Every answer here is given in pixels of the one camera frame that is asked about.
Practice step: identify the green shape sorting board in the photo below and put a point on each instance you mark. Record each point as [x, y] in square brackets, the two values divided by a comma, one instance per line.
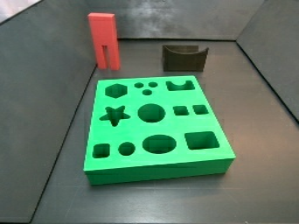
[154, 131]

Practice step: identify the black curved holder block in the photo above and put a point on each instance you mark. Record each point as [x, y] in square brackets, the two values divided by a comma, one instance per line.
[183, 58]

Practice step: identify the red double-square peg block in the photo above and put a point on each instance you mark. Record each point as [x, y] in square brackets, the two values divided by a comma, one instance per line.
[104, 37]

